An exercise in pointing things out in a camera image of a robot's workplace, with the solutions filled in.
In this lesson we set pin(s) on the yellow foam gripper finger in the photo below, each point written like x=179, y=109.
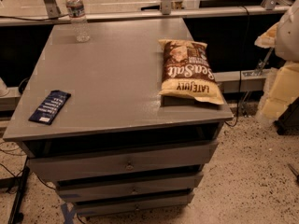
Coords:
x=267, y=39

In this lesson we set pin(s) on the bottom grey drawer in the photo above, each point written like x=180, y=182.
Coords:
x=142, y=202

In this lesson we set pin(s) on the grey metal rail frame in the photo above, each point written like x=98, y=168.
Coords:
x=34, y=11

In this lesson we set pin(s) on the black stand left floor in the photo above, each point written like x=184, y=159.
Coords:
x=19, y=182

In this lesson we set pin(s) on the clear plastic water bottle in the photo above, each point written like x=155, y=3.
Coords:
x=77, y=16

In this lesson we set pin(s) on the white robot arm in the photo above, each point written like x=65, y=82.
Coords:
x=281, y=87

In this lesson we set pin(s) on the top grey drawer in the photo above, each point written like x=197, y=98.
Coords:
x=119, y=162

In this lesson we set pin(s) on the grey drawer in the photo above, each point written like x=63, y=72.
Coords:
x=119, y=162
x=129, y=187
x=142, y=202

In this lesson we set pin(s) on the blue rxbar blueberry wrapper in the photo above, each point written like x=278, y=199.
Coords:
x=50, y=107

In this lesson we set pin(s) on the grey drawer cabinet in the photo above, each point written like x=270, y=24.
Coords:
x=114, y=81

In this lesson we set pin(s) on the middle grey drawer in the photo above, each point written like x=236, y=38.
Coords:
x=129, y=187

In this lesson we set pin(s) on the late july chips bag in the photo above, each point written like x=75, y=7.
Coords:
x=186, y=72

